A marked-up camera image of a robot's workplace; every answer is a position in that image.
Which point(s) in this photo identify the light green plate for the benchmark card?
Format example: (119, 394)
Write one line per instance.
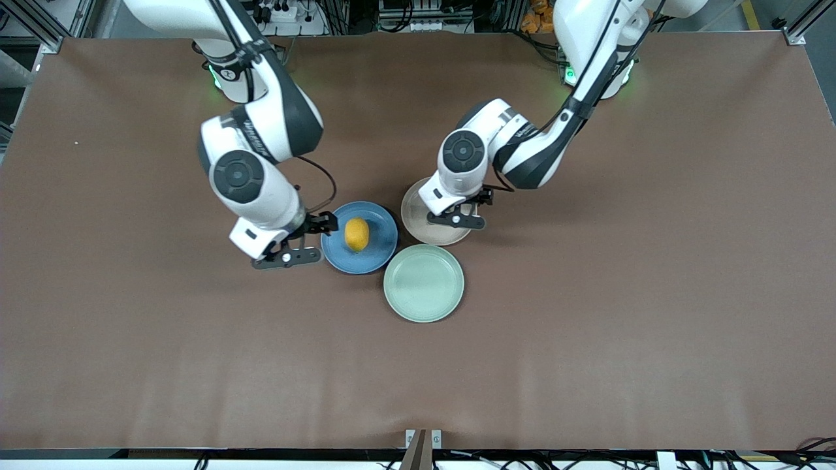
(423, 284)

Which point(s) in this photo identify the beige plate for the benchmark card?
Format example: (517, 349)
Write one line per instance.
(415, 209)

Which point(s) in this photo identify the white electronics box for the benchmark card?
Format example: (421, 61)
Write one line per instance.
(424, 16)

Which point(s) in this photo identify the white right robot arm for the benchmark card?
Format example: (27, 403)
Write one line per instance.
(255, 183)

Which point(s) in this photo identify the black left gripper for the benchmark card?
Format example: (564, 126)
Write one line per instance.
(481, 196)

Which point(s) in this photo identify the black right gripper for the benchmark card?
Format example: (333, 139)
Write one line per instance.
(318, 224)

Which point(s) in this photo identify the yellow lemon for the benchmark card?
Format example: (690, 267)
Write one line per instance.
(356, 235)

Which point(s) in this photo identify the aluminium frame post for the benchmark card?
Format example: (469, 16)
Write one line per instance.
(39, 26)
(806, 23)

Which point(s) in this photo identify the bag of orange items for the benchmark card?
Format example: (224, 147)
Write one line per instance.
(539, 16)

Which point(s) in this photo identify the metal table edge bracket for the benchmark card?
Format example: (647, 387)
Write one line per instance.
(423, 447)

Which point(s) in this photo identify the white power strip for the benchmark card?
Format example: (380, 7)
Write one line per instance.
(287, 16)

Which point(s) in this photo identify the blue plate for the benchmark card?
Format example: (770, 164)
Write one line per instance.
(379, 254)

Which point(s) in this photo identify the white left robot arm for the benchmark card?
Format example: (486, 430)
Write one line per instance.
(529, 150)

